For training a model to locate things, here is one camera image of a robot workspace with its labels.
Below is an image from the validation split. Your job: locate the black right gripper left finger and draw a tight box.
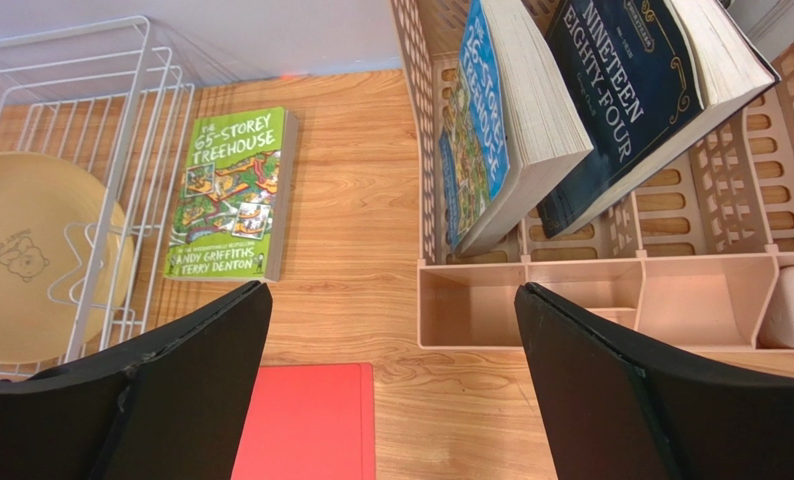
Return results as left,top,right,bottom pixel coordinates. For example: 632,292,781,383
0,282,273,479

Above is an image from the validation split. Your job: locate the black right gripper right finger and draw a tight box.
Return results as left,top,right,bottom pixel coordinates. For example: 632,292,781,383
514,283,794,479

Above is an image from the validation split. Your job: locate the yellow bear plate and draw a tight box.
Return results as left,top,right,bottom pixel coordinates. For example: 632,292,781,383
0,152,107,364

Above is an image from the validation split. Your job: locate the red folder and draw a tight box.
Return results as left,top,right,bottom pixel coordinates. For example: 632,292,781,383
231,363,377,479

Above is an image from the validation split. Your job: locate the pink plastic file organizer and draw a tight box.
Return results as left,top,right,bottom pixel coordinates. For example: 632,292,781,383
391,1,794,354

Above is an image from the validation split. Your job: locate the green 65-storey treehouse book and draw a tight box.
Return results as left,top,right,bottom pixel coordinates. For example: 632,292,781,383
163,107,299,282

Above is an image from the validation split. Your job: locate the blue 26-storey treehouse book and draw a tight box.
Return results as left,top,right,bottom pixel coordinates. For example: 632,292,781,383
439,1,593,256

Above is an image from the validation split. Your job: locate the navy nineteen eighty-four book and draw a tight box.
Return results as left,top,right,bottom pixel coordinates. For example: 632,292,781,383
537,0,780,238

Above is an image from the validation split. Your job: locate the white wire dish rack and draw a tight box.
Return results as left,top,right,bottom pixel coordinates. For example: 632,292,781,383
0,15,196,380

